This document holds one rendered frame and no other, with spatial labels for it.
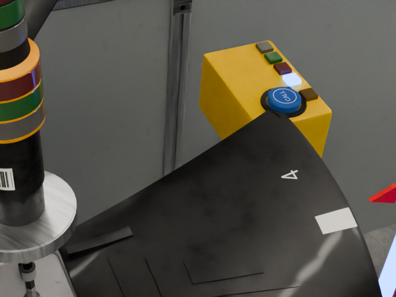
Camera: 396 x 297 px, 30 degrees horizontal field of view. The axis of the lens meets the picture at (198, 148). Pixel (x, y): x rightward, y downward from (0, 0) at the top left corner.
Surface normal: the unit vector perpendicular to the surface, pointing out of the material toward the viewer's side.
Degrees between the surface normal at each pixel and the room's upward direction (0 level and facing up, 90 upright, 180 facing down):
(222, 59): 0
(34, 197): 90
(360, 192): 90
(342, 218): 19
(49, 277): 0
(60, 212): 0
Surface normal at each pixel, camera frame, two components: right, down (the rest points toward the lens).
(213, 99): -0.91, 0.24
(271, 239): 0.17, -0.56
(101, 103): 0.41, 0.64
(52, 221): 0.07, -0.73
